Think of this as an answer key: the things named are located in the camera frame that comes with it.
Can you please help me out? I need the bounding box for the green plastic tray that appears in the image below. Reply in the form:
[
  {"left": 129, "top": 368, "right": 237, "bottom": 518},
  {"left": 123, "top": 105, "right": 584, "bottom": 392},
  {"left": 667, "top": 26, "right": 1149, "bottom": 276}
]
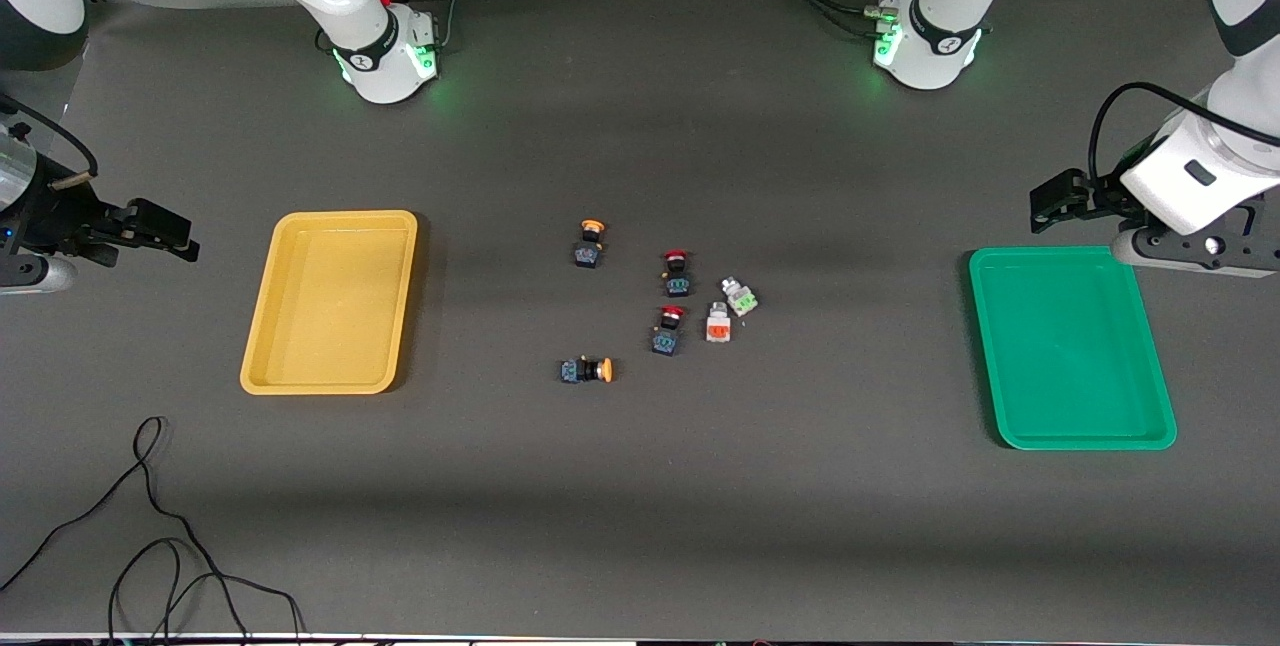
[{"left": 968, "top": 246, "right": 1178, "bottom": 451}]

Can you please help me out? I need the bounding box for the yellow plastic tray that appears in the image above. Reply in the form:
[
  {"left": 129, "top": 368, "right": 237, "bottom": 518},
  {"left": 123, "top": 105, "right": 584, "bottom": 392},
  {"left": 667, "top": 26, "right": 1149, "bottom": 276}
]
[{"left": 240, "top": 210, "right": 419, "bottom": 395}]

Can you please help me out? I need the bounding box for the thin black loose cable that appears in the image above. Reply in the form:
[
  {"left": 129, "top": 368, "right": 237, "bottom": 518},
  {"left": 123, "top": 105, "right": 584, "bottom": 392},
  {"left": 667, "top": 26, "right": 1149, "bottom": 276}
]
[{"left": 0, "top": 416, "right": 306, "bottom": 642}]

